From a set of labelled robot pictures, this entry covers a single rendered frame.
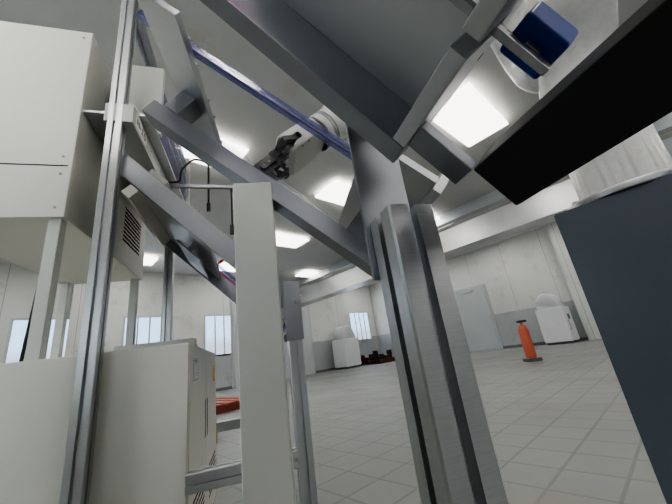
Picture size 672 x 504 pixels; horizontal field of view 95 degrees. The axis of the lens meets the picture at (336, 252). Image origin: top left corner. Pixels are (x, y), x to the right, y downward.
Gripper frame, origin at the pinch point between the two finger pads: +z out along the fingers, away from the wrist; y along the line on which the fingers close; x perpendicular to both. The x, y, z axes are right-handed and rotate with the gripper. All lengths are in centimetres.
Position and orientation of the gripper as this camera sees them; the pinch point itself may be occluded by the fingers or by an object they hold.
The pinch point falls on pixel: (266, 173)
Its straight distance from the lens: 69.6
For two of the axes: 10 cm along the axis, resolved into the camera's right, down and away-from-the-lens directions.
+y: 1.4, -3.3, -9.3
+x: 7.2, 6.9, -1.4
